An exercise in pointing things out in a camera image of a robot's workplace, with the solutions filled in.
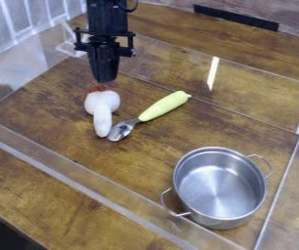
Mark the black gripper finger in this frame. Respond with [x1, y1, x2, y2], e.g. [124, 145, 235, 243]
[105, 51, 120, 82]
[88, 47, 105, 82]

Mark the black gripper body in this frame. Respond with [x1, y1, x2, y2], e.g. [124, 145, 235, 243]
[75, 0, 137, 58]

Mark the white toy mushroom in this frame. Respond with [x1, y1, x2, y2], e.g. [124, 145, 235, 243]
[85, 85, 121, 138]

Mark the green handled metal spoon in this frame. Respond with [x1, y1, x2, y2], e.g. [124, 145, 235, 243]
[108, 91, 191, 142]

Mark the stainless steel pot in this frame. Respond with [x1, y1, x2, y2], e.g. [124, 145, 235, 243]
[160, 146, 272, 230]

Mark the black strip on wall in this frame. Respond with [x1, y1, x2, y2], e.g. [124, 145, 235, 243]
[193, 4, 279, 31]

